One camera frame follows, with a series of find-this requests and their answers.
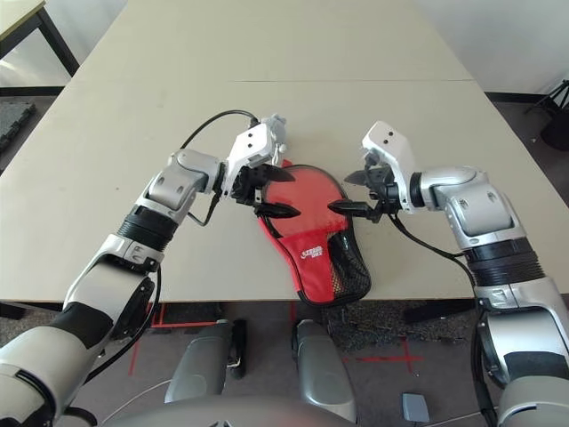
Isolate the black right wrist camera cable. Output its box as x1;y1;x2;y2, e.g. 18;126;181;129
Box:
389;212;497;427

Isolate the black bag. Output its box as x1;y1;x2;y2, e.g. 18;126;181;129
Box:
540;113;569;152

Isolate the thin white floor cable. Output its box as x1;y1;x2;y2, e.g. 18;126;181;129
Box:
110;381;172;419

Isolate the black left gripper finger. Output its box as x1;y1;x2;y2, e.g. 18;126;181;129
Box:
260;165;298;182
253;202;298;220

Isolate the black foam floor tile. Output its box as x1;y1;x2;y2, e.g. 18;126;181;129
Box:
0;100;36;152

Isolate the grey plush keychain toy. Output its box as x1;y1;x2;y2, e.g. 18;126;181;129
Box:
260;113;291;169

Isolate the grey robot left leg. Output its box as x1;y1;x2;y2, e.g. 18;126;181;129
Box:
164;318;246;404

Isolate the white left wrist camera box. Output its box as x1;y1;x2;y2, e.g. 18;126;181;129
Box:
221;123;285;201

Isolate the black and red paddle case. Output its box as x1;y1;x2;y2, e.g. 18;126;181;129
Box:
255;157;373;308

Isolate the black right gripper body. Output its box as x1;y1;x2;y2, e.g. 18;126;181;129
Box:
362;164;401;223

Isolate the side table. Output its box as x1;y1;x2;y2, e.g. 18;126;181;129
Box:
0;0;82;98

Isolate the grey robot right leg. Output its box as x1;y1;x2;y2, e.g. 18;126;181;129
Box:
291;318;357;423

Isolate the grey foot pedal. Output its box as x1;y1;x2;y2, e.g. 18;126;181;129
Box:
401;391;430;423

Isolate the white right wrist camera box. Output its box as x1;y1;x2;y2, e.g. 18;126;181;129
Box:
361;120;417;213

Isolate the grey robot leg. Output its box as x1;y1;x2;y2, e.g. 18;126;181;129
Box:
164;318;246;404
291;318;357;423

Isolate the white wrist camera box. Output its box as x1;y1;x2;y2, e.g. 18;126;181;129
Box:
361;120;417;213
221;123;285;201

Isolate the dark speckled foam floor mat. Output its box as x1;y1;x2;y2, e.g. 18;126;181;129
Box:
322;304;472;355

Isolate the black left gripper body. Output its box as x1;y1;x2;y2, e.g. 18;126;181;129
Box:
230;164;270;214

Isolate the grey robot torso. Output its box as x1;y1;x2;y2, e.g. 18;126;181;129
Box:
104;398;357;427

